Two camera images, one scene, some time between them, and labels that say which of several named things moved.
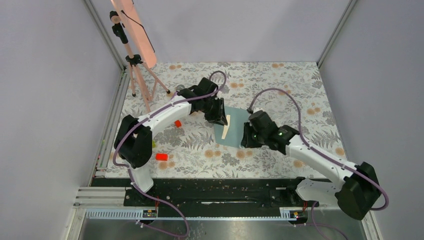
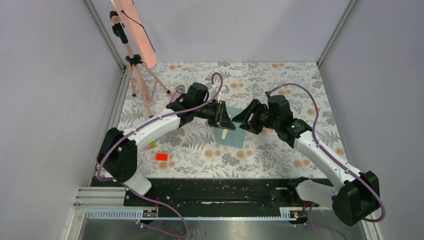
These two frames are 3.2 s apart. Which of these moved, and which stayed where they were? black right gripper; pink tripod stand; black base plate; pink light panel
Moved: black right gripper
Stayed: pink light panel; pink tripod stand; black base plate
